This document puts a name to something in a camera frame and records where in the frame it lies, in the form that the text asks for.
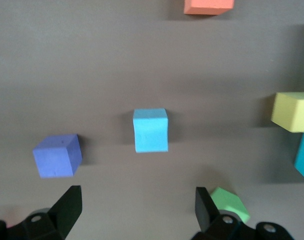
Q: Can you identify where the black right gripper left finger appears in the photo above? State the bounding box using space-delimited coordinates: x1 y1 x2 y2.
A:
0 185 83 240

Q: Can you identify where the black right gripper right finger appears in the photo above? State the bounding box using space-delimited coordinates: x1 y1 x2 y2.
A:
191 186 295 240

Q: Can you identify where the light blue foam block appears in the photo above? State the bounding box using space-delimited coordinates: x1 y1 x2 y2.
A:
133 107 169 153

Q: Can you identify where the green foam block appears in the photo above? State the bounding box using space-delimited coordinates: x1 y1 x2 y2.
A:
209 186 250 224

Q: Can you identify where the purple foam block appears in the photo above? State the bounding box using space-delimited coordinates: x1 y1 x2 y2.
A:
33 134 83 179

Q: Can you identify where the yellow foam block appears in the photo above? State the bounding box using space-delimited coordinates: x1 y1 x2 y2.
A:
270 91 304 133

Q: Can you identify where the brown table cover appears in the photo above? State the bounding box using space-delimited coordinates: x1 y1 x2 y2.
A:
0 0 304 240

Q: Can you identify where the orange foam block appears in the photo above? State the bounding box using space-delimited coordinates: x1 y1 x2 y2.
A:
183 0 235 16

